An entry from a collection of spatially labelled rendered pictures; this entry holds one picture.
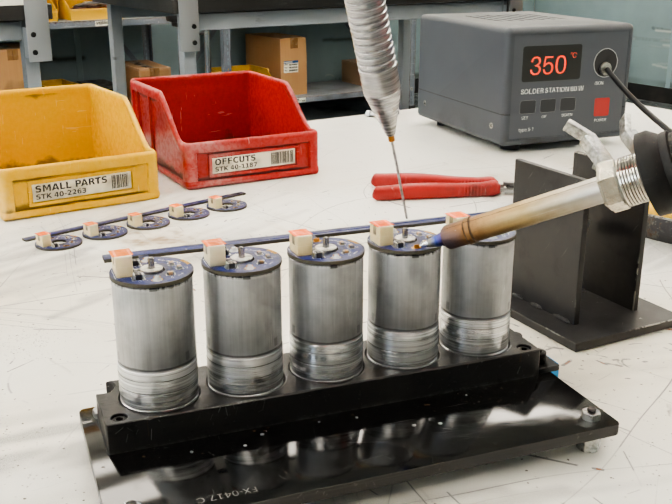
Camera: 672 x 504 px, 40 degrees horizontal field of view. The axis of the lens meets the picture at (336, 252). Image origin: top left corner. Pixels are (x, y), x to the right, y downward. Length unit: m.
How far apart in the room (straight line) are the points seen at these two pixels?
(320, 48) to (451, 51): 4.76
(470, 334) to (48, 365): 0.16
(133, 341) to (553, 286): 0.19
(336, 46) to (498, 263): 5.31
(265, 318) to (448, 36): 0.54
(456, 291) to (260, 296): 0.07
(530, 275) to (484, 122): 0.34
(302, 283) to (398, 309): 0.03
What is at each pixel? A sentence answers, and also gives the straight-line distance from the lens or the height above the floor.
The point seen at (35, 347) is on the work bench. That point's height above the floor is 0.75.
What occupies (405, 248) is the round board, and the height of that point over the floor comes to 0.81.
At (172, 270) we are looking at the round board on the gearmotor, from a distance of 0.28.
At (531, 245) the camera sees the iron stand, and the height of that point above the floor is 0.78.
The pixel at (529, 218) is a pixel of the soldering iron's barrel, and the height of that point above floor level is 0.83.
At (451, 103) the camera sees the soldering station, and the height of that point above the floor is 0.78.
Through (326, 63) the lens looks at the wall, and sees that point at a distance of 5.58.
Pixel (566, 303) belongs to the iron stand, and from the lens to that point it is 0.40.
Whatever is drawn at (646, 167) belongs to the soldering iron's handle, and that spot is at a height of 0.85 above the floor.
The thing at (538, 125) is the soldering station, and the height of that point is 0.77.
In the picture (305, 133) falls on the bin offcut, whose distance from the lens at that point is 0.65.
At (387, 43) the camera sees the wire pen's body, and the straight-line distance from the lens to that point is 0.26.
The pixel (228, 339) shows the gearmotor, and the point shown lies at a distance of 0.29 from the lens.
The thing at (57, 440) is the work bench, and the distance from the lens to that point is 0.32.
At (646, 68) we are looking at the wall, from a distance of 5.99.
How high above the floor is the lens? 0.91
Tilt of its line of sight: 19 degrees down
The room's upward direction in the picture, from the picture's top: straight up
